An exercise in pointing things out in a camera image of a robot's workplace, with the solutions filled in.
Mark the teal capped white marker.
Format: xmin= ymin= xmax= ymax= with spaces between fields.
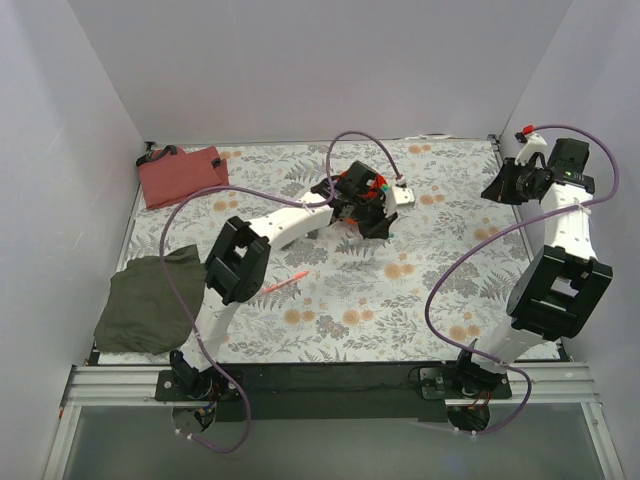
xmin=345 ymin=233 xmax=395 ymax=246

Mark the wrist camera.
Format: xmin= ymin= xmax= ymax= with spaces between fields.
xmin=514 ymin=125 xmax=548 ymax=168
xmin=383 ymin=184 xmax=415 ymax=217

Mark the floral table mat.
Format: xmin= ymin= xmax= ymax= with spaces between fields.
xmin=124 ymin=139 xmax=530 ymax=363

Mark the dark green cloth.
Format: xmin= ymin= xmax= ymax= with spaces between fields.
xmin=94 ymin=245 xmax=205 ymax=355

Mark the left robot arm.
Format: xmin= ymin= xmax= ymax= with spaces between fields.
xmin=170 ymin=161 xmax=415 ymax=400

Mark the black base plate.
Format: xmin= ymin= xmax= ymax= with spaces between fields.
xmin=154 ymin=361 xmax=481 ymax=422

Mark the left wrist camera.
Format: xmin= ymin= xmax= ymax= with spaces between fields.
xmin=383 ymin=184 xmax=415 ymax=217

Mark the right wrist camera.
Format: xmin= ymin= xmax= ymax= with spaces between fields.
xmin=514 ymin=125 xmax=548 ymax=168

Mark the aluminium frame rail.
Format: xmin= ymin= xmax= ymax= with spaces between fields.
xmin=45 ymin=362 xmax=624 ymax=479

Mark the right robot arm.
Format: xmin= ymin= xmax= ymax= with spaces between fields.
xmin=452 ymin=133 xmax=613 ymax=398

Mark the orange pen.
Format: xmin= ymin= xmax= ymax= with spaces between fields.
xmin=260 ymin=270 xmax=310 ymax=294

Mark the orange round organizer container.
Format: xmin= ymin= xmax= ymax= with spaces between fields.
xmin=345 ymin=174 xmax=388 ymax=225

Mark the red folded cloth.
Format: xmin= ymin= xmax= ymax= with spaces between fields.
xmin=136 ymin=145 xmax=229 ymax=210

